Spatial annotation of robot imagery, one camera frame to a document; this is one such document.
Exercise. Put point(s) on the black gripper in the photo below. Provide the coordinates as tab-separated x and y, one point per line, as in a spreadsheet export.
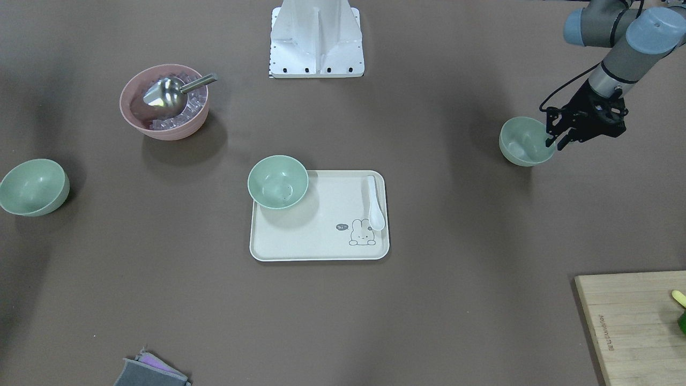
583	105

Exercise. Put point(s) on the green bowl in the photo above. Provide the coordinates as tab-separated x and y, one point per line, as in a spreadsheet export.
523	142
34	188
278	182

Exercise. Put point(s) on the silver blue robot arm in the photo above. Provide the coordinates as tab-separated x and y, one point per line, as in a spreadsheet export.
637	39

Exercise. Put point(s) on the grey purple cloth stack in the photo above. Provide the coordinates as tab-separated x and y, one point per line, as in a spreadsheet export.
148	369

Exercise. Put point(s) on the bamboo cutting board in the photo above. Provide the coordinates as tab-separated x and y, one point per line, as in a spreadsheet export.
633	323

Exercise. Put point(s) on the white spoon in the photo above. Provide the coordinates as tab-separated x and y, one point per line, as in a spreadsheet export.
375	215

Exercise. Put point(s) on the green lime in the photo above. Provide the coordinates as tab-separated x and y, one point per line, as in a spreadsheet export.
681	322

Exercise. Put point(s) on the beige rabbit tray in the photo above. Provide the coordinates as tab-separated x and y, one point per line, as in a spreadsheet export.
330	223

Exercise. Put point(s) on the metal ice scoop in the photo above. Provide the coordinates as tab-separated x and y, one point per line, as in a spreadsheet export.
168	96

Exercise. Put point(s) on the pink ice bowl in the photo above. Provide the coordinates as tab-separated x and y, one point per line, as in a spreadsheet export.
174	128

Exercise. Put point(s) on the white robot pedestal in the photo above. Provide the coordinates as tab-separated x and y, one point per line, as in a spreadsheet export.
316	39

